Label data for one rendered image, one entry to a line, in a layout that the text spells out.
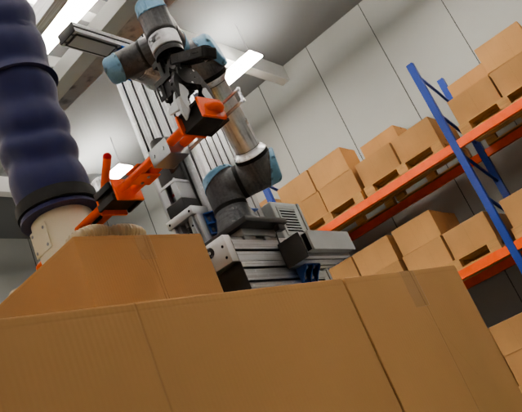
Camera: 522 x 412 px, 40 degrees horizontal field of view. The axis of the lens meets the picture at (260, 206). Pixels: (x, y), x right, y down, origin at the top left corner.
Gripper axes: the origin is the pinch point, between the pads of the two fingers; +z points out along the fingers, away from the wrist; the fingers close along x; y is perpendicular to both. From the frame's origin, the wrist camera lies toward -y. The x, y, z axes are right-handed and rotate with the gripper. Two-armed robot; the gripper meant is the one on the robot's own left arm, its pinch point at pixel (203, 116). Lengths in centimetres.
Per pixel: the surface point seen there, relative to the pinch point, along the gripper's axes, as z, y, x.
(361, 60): -429, 325, -824
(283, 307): 56, -29, 37
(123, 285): 26.0, 30.8, 12.0
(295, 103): -442, 457, -811
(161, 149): 0.7, 12.6, 3.5
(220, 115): 2.5, -4.0, -0.3
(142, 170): 1.0, 21.2, 3.1
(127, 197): 2.7, 31.0, 1.5
